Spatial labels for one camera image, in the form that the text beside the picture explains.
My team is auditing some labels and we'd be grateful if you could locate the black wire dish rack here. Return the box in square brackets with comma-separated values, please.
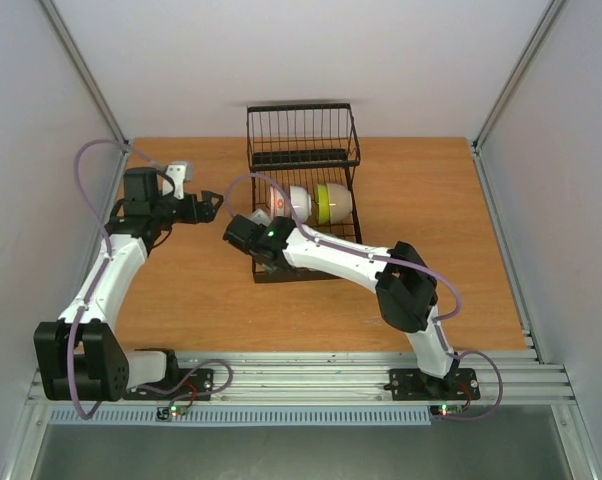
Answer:
[245, 103, 366, 285]

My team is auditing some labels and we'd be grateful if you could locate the left aluminium corner post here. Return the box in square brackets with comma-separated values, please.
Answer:
[36, 0, 131, 151]

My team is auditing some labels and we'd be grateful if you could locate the white bowl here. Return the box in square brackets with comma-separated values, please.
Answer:
[326, 183, 353, 223]
[289, 185, 312, 223]

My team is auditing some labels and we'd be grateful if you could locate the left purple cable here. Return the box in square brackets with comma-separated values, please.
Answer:
[66, 139, 234, 421]

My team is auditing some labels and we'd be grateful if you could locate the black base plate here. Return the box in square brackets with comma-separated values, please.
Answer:
[123, 368, 214, 402]
[384, 368, 481, 401]

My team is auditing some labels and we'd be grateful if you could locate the left small circuit board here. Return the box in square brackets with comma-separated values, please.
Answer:
[156, 405, 189, 421]

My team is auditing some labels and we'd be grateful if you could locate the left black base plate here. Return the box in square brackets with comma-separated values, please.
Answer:
[123, 368, 214, 402]

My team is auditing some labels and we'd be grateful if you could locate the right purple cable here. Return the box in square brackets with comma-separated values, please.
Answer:
[224, 172, 505, 421]

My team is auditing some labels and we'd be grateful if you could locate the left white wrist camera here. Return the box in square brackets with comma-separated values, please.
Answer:
[162, 161, 193, 200]

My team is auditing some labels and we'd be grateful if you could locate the right aluminium corner post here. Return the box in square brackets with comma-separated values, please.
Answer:
[471, 0, 570, 151]

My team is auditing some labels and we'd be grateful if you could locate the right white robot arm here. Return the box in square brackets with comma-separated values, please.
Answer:
[223, 215, 458, 399]

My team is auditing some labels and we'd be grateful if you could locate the aluminium corner post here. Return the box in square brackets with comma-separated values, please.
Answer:
[36, 0, 131, 151]
[471, 0, 570, 151]

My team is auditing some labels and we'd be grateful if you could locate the lime green bowl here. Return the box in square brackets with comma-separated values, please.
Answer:
[315, 184, 330, 225]

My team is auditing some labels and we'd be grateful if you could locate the red patterned bowl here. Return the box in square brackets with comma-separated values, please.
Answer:
[268, 186, 290, 219]

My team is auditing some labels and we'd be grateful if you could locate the grey slotted cable duct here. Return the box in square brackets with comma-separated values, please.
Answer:
[47, 405, 432, 428]

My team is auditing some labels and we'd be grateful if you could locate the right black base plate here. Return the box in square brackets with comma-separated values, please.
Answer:
[384, 368, 481, 401]

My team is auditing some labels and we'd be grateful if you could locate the small circuit board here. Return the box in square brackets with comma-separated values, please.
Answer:
[156, 405, 189, 421]
[430, 403, 468, 418]

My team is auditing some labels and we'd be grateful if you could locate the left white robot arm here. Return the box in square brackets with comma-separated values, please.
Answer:
[33, 161, 223, 402]

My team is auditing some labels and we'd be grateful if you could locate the right small circuit board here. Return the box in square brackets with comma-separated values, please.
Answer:
[430, 403, 468, 418]

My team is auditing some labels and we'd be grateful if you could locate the purple cable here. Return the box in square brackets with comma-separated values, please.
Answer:
[224, 172, 505, 421]
[66, 139, 234, 421]

